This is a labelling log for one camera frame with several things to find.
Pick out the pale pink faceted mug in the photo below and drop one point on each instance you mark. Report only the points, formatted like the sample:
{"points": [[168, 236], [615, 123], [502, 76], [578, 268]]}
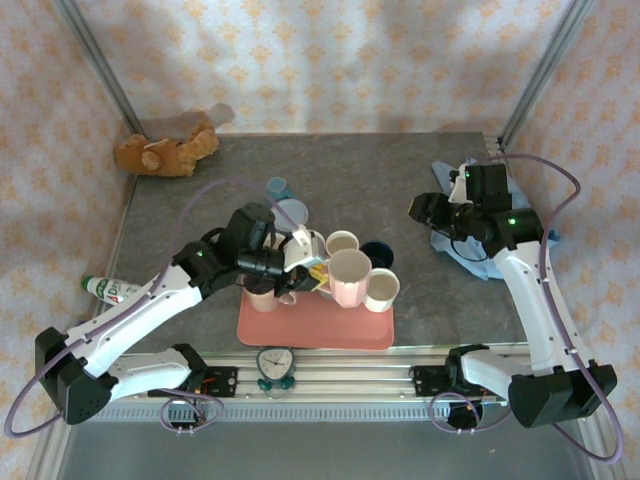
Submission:
{"points": [[350, 280]]}

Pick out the salmon pink mug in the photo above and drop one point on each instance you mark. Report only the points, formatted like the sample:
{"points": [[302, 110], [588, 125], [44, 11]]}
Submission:
{"points": [[262, 297]]}

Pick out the light pink mug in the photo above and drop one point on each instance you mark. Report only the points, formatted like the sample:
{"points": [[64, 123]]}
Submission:
{"points": [[342, 241]]}

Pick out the dark blue mug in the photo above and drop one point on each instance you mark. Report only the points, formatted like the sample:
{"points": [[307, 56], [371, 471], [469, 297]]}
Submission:
{"points": [[380, 252]]}

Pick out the white faceted mug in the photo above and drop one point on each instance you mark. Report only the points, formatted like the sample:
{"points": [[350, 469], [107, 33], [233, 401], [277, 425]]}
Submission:
{"points": [[382, 295]]}

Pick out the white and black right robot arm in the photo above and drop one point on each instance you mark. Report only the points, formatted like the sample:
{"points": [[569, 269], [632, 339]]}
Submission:
{"points": [[540, 310]]}

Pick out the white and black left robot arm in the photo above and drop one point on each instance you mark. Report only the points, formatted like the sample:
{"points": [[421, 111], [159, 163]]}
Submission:
{"points": [[140, 310]]}

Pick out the small blue mug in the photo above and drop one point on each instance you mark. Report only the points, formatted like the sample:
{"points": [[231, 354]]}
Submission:
{"points": [[276, 187]]}

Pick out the light blue shirt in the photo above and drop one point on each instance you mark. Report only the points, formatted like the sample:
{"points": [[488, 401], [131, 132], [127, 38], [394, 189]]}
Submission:
{"points": [[442, 175]]}

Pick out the pink plastic tray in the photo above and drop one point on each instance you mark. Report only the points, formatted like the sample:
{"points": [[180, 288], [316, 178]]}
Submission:
{"points": [[315, 330]]}

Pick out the teal alarm clock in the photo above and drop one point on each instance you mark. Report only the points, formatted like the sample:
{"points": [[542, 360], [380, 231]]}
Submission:
{"points": [[275, 365]]}

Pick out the brown teddy bear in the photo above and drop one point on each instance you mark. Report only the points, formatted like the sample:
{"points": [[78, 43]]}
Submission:
{"points": [[160, 155]]}

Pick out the white bottle with green cap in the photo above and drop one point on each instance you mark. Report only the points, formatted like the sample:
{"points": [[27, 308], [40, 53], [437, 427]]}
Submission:
{"points": [[112, 292]]}

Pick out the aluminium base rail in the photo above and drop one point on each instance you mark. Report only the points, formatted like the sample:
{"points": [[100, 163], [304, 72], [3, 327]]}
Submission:
{"points": [[350, 375]]}

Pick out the aluminium frame post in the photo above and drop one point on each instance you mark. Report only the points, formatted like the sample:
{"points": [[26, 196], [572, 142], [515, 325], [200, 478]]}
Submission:
{"points": [[100, 65], [545, 65]]}

